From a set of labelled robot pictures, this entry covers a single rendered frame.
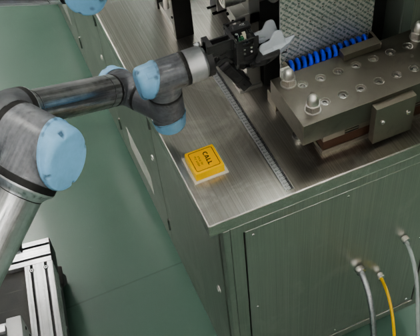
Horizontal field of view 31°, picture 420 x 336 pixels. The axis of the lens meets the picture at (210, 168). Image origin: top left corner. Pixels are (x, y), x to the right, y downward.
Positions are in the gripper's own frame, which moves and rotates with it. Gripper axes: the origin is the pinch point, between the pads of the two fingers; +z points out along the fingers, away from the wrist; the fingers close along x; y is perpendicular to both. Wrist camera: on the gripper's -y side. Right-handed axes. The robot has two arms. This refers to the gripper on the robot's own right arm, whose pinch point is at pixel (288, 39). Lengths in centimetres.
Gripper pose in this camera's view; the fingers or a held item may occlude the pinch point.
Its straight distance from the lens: 173.4
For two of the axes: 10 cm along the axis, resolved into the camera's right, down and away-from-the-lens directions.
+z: 9.2, -3.5, 1.9
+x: -3.9, -6.9, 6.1
